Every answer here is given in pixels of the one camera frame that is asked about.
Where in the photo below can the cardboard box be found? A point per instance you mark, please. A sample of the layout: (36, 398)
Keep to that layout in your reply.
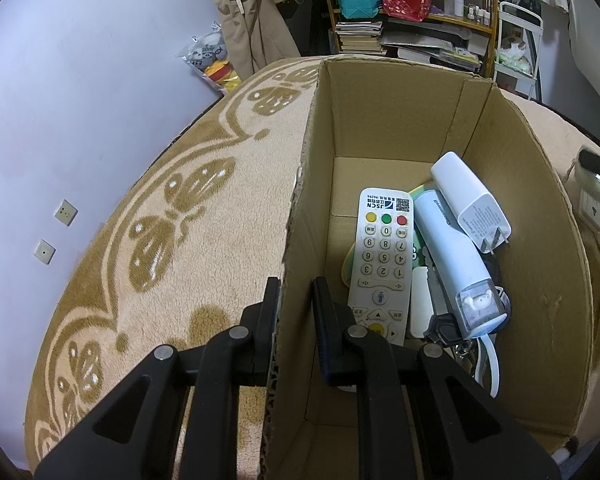
(535, 285)

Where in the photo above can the bag of plush toys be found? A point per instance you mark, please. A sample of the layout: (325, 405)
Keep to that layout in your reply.
(207, 57)

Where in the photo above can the white remote control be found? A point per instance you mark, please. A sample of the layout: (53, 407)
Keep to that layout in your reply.
(380, 260)

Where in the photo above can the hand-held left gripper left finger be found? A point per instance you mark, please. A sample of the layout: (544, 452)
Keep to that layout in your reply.
(262, 340)

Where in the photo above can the beige hanging coat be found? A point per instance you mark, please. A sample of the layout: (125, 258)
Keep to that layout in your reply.
(252, 15)

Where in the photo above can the green tissue packet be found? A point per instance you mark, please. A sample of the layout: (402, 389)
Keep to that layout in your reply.
(514, 63)

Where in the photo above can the green oval board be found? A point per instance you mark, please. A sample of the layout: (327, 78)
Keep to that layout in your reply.
(419, 250)

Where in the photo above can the dark hanging garment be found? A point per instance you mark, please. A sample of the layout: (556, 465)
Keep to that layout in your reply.
(305, 0)

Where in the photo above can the calico plush toy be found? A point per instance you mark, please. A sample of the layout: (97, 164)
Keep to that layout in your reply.
(514, 45)

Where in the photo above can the white metal cart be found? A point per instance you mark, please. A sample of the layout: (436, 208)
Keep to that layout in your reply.
(535, 50)

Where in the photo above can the white plug charger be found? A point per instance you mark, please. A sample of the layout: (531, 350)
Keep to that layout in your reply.
(460, 185)

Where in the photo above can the row of small bottles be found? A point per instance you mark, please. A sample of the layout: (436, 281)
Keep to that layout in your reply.
(478, 16)

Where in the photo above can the pile of flat books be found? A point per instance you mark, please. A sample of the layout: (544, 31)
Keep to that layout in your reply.
(430, 47)

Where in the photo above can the wooden shelf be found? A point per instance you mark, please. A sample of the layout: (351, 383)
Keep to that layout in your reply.
(490, 0)

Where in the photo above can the white square box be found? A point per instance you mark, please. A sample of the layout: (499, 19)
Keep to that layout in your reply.
(421, 305)

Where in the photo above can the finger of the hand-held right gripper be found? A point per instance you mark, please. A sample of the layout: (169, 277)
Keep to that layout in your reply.
(597, 160)

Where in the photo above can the white wall socket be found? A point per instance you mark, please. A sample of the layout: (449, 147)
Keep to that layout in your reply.
(65, 213)
(44, 252)

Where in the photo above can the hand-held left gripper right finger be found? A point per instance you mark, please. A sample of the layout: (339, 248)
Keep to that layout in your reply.
(325, 345)

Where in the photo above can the stack of old books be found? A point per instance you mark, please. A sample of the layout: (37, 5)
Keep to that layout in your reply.
(360, 37)

